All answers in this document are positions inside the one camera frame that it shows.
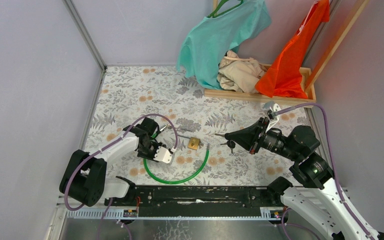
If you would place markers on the floral table mat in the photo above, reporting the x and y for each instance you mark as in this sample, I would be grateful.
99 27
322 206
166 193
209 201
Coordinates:
129 92

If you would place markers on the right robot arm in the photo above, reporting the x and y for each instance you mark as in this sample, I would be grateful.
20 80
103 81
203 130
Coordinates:
339 219

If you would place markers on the black head keys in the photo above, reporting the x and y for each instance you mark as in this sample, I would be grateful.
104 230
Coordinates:
226 140

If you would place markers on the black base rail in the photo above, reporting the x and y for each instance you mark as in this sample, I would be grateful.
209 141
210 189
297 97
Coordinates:
169 201

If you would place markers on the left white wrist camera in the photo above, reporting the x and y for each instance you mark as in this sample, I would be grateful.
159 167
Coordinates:
163 155

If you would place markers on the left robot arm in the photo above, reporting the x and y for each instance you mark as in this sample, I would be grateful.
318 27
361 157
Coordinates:
84 179

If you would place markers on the aluminium corner post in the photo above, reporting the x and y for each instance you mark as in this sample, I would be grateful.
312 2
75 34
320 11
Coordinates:
79 23

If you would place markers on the wooden tray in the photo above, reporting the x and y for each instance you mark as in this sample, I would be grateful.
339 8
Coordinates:
254 97

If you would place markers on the green clothes hanger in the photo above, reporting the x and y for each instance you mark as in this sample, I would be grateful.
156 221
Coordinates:
221 7

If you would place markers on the brass padlock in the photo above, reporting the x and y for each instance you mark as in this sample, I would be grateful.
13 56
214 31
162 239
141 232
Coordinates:
194 143

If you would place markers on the wooden rack pole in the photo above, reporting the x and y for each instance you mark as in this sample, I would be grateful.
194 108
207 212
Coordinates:
345 27

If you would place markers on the teal t-shirt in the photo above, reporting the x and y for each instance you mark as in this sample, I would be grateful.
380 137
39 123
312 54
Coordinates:
207 43

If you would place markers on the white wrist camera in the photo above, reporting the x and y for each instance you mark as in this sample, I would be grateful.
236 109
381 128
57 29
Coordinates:
163 155
270 109

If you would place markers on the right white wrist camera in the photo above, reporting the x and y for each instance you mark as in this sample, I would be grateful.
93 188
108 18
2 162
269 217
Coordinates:
270 109

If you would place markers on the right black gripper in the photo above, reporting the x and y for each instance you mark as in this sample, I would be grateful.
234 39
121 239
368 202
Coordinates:
248 135

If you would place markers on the beige crumpled cloth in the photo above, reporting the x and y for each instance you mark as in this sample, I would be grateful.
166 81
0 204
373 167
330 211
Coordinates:
239 74

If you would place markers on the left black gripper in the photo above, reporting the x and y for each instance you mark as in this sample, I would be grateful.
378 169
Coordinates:
140 154

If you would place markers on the orange t-shirt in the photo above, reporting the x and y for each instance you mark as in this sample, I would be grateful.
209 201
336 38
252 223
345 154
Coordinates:
283 78

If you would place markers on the green cable lock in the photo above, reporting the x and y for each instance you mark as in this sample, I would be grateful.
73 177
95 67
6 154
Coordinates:
185 166

